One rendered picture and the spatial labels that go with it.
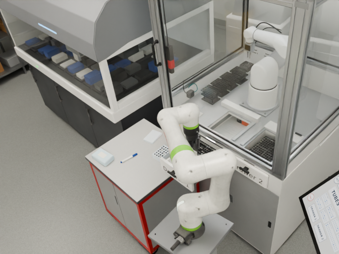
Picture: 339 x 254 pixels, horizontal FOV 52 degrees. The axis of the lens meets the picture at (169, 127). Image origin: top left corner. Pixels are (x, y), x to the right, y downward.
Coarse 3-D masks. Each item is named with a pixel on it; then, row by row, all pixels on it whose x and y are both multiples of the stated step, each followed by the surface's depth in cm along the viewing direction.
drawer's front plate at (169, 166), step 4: (160, 160) 229; (164, 160) 226; (160, 164) 232; (164, 164) 228; (168, 164) 223; (172, 164) 223; (164, 168) 231; (168, 168) 226; (172, 168) 222; (172, 176) 229; (176, 176) 224; (184, 184) 221; (188, 184) 217; (192, 184) 214; (188, 188) 220; (192, 188) 216
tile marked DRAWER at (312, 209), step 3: (312, 204) 180; (309, 207) 181; (312, 207) 179; (315, 207) 178; (309, 210) 180; (312, 210) 179; (315, 210) 177; (309, 213) 179; (312, 213) 178; (315, 213) 176; (312, 216) 177; (315, 216) 175; (318, 216) 174; (312, 219) 176; (315, 219) 174; (318, 219) 173; (312, 222) 175
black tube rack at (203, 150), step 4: (200, 140) 241; (200, 144) 243; (204, 144) 238; (200, 148) 236; (204, 148) 235; (208, 148) 235; (212, 148) 235; (200, 152) 233; (204, 152) 232; (208, 152) 232
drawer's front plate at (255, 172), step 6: (240, 162) 220; (246, 162) 218; (252, 168) 214; (246, 174) 222; (252, 174) 217; (258, 174) 213; (264, 174) 209; (258, 180) 216; (264, 180) 211; (264, 186) 214
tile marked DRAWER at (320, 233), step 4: (316, 224) 173; (320, 224) 171; (316, 228) 172; (320, 228) 170; (316, 232) 171; (320, 232) 169; (324, 232) 167; (320, 236) 168; (324, 236) 166; (320, 240) 167
